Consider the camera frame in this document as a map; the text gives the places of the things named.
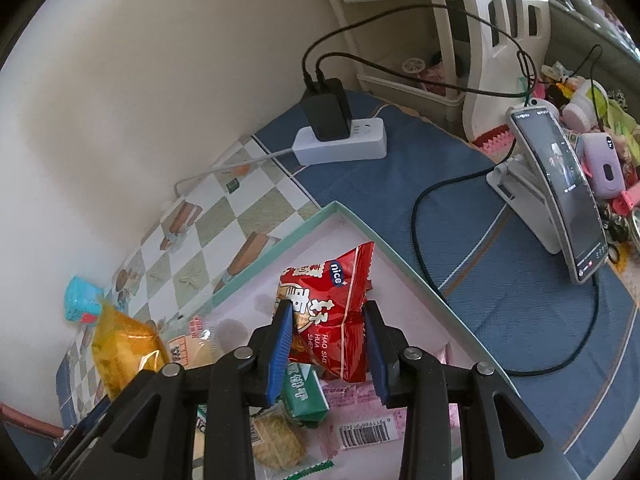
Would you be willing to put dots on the clear green-edged cracker packet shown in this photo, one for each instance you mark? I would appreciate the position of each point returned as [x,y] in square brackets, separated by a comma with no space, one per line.
[277,440]

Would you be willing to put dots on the white phone stand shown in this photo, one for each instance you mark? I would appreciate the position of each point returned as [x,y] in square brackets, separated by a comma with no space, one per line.
[520,195]

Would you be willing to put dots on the smartphone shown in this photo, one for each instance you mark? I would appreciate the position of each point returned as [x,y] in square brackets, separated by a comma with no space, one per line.
[565,195]

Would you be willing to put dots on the white power strip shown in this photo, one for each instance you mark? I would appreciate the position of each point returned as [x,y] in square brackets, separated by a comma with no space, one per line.
[360,145]

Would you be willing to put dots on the white plastic furniture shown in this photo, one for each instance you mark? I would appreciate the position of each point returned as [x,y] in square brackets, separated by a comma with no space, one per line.
[500,70]

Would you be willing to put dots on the red peanut packet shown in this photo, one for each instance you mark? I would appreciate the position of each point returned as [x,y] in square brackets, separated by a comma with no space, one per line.
[325,320]

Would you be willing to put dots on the yellow snack packet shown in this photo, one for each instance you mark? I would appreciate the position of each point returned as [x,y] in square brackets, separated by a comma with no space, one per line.
[125,350]

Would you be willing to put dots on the white wheel-shaped part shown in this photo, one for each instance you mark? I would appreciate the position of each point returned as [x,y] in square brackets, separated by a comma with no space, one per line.
[414,65]

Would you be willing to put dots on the purple device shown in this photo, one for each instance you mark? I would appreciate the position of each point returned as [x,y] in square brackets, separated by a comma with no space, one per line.
[607,160]

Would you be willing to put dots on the orange white chips packet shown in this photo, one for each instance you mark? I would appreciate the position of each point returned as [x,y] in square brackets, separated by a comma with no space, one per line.
[195,347]

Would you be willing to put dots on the red white knit cloth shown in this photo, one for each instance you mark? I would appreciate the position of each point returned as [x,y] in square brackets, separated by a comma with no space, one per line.
[495,142]

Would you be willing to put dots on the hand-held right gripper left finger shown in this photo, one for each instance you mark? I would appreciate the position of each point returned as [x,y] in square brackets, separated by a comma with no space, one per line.
[280,355]

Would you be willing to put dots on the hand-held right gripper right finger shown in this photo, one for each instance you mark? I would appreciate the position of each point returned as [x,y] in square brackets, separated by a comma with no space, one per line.
[375,355]

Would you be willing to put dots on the teal-edged pink tray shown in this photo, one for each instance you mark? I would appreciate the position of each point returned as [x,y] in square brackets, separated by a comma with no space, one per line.
[320,240]

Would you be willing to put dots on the checkered tablecloth with blue border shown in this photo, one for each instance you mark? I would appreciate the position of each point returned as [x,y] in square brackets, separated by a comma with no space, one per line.
[450,170]

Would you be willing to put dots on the black charger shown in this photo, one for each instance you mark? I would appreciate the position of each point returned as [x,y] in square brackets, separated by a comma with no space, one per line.
[325,115]

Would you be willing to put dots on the pile of small toys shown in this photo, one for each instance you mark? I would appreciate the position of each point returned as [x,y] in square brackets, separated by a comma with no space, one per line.
[620,115]

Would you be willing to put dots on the pink snack packet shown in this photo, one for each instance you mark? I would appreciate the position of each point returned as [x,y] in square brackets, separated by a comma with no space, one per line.
[360,405]

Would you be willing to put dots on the blue cube box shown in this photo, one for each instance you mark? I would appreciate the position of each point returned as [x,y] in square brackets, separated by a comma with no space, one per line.
[80,297]

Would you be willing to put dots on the pink bar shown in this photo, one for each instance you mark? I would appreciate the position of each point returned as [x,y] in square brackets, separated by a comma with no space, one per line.
[25,417]

